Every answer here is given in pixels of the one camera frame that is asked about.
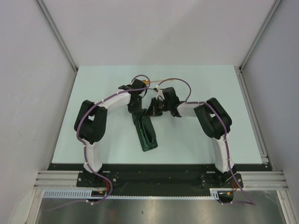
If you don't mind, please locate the aluminium frame post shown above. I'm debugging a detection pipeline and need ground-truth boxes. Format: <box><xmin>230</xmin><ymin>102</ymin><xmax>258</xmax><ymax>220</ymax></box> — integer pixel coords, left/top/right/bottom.
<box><xmin>239</xmin><ymin>0</ymin><xmax>284</xmax><ymax>71</ymax></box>
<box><xmin>34</xmin><ymin>0</ymin><xmax>78</xmax><ymax>73</ymax></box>

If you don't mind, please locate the right aluminium frame post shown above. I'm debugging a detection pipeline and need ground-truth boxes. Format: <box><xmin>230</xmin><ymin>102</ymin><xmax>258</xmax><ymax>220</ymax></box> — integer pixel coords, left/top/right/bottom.
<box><xmin>239</xmin><ymin>0</ymin><xmax>284</xmax><ymax>71</ymax></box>

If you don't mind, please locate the left white cable duct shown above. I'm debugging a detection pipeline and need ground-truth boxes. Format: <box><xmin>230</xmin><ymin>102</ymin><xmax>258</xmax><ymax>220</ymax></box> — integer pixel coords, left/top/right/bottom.
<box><xmin>43</xmin><ymin>189</ymin><xmax>106</xmax><ymax>199</ymax></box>

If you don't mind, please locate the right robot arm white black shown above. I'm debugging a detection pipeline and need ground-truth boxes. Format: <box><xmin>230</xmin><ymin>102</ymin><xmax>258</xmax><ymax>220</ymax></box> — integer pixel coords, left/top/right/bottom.
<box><xmin>144</xmin><ymin>87</ymin><xmax>234</xmax><ymax>187</ymax></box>

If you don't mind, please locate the white cable duct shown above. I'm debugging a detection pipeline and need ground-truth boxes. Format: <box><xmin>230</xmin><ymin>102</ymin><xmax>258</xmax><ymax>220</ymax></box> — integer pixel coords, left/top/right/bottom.
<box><xmin>210</xmin><ymin>188</ymin><xmax>235</xmax><ymax>200</ymax></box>
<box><xmin>43</xmin><ymin>189</ymin><xmax>106</xmax><ymax>199</ymax></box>

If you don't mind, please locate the dark green cloth napkin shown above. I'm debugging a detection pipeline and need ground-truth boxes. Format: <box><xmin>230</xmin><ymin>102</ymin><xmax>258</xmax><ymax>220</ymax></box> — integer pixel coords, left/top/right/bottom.
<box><xmin>132</xmin><ymin>109</ymin><xmax>158</xmax><ymax>152</ymax></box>

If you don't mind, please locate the purple cable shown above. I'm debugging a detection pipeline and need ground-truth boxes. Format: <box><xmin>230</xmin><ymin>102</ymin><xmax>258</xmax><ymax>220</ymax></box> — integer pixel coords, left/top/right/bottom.
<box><xmin>154</xmin><ymin>78</ymin><xmax>256</xmax><ymax>206</ymax></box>
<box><xmin>45</xmin><ymin>74</ymin><xmax>151</xmax><ymax>212</ymax></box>

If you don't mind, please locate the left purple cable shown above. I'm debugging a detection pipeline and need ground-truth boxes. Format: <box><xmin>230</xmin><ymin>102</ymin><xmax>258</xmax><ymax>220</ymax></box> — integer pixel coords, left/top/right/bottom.
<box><xmin>45</xmin><ymin>74</ymin><xmax>151</xmax><ymax>212</ymax></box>

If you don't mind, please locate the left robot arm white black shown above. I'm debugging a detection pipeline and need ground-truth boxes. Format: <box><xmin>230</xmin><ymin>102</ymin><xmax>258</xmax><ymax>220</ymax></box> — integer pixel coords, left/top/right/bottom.
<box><xmin>74</xmin><ymin>79</ymin><xmax>150</xmax><ymax>187</ymax></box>

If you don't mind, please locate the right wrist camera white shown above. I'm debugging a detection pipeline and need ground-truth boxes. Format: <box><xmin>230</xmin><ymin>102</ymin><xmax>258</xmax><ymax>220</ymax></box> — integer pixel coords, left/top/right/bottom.
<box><xmin>154</xmin><ymin>85</ymin><xmax>165</xmax><ymax>101</ymax></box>

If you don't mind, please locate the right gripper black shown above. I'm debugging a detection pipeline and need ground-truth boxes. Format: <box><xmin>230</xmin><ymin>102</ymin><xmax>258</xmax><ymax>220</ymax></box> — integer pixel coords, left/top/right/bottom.
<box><xmin>144</xmin><ymin>98</ymin><xmax>171</xmax><ymax>117</ymax></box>

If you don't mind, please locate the left aluminium frame post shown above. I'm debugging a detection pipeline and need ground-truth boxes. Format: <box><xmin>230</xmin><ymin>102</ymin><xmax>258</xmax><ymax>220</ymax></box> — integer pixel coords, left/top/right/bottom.
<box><xmin>34</xmin><ymin>0</ymin><xmax>78</xmax><ymax>73</ymax></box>

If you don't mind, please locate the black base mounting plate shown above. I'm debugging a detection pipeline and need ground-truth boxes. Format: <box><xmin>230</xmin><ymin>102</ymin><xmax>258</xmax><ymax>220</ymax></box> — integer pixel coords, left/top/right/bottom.
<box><xmin>48</xmin><ymin>163</ymin><xmax>273</xmax><ymax>196</ymax></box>

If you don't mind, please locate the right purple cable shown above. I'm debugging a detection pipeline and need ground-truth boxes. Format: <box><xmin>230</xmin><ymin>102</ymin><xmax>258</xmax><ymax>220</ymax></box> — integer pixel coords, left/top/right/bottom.
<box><xmin>154</xmin><ymin>78</ymin><xmax>256</xmax><ymax>206</ymax></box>

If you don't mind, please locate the gold spoon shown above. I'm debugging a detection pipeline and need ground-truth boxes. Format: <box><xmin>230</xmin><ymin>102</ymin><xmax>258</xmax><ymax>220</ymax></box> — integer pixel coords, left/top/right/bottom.
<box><xmin>143</xmin><ymin>79</ymin><xmax>172</xmax><ymax>85</ymax></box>

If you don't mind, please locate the right white cable duct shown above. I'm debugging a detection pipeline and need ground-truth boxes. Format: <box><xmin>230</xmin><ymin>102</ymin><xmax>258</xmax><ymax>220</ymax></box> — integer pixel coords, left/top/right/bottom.
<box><xmin>210</xmin><ymin>188</ymin><xmax>235</xmax><ymax>200</ymax></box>

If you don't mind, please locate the right aluminium rail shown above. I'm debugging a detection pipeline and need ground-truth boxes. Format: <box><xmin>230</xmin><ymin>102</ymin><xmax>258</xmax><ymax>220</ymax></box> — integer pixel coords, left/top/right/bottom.
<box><xmin>235</xmin><ymin>66</ymin><xmax>287</xmax><ymax>189</ymax></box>

